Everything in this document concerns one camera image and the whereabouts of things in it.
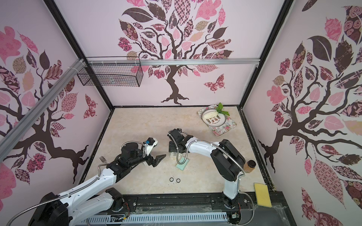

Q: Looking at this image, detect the white lift-off box base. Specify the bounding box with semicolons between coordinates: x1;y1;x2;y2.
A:
170;152;177;158

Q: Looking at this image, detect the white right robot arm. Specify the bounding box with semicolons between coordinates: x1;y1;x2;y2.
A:
167;129;246;209

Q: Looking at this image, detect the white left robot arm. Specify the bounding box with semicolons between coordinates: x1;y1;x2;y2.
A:
29;137;165;226

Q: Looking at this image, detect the brown jar black lid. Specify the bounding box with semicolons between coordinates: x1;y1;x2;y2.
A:
243;160;256;173

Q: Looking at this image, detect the mint green card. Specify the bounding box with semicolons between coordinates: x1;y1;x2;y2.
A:
175;159;189;171

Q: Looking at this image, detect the white toy radish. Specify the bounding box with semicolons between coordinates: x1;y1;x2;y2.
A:
202;103;230;119

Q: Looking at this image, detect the white round printed plate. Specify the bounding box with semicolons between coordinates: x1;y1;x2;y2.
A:
201;108;227;127

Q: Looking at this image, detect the silver metal fork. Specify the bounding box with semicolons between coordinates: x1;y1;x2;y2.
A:
100;156;107;164

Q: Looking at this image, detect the yellow sponge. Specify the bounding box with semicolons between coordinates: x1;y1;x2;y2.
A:
254;183;272;208

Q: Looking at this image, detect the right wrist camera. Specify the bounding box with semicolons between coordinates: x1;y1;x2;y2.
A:
168;129;185;141

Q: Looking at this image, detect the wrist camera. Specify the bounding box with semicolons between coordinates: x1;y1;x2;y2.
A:
168;129;185;141
145;137;158;155

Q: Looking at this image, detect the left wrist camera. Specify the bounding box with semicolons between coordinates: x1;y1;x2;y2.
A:
145;137;158;155

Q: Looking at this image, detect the left metal conduit cable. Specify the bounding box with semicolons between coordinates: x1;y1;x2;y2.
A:
5;140;148;226

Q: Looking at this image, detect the metal conduit cable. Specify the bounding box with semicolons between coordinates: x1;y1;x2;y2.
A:
5;140;148;226
173;132;255;226

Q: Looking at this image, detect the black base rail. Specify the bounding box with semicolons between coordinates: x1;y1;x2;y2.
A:
111;192;253;214

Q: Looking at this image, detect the rear aluminium rail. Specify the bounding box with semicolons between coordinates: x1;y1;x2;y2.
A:
87;58;260;66

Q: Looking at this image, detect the aluminium rail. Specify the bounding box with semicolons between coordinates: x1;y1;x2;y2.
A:
87;58;260;66
1;59;85;162

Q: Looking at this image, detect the white slotted cable duct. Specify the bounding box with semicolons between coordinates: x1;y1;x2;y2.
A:
78;212;228;226

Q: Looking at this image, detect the black wire basket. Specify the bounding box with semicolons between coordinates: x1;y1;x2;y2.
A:
77;56;144;87

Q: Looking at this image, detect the right metal conduit cable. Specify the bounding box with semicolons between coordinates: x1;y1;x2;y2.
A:
173;132;255;226

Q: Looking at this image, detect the left aluminium rail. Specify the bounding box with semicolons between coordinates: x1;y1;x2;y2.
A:
1;59;85;162

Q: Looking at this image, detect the black corner frame post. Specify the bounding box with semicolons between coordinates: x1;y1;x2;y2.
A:
239;0;294;109

